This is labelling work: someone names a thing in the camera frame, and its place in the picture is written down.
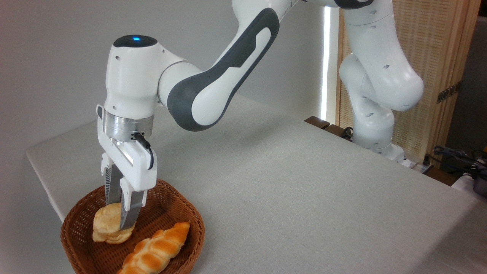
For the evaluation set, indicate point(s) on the dark metal screen hinge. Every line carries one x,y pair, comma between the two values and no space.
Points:
449,92

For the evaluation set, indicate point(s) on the dark wooden block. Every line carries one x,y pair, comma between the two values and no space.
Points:
335,130
316,121

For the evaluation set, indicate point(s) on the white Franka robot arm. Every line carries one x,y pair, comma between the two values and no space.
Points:
213,95

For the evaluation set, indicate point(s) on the white power strip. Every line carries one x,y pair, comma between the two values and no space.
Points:
418,166

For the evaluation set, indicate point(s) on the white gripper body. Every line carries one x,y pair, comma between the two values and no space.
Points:
135,167

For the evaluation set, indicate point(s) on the braided golden bread loaf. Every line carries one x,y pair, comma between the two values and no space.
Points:
158,249

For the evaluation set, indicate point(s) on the round pale biscuit bread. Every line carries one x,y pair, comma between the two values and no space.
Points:
107,226

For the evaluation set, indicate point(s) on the wooden rattan folding screen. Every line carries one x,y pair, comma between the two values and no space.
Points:
437,45

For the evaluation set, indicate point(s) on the brown wicker basket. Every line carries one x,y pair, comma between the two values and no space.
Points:
167,205

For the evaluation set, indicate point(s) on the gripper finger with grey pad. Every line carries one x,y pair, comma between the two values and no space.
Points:
113,186
131,211

